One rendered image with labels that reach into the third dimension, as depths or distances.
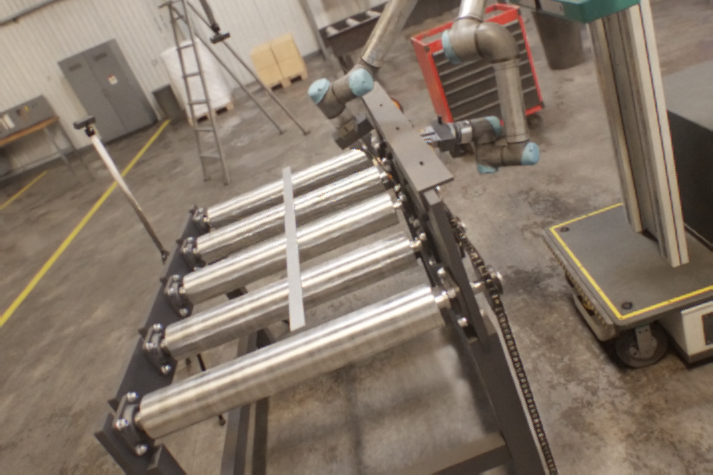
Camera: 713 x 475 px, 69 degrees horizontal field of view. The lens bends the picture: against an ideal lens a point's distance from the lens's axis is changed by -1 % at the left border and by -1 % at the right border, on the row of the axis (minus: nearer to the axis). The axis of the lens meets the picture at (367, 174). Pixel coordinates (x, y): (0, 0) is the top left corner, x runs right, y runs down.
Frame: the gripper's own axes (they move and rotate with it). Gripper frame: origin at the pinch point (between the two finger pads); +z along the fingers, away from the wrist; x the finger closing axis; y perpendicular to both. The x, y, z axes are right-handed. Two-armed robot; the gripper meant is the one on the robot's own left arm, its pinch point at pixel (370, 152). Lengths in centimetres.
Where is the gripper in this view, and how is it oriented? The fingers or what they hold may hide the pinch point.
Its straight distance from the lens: 180.6
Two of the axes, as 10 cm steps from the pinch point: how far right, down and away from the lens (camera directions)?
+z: 5.4, 6.3, 5.6
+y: -2.1, -5.4, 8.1
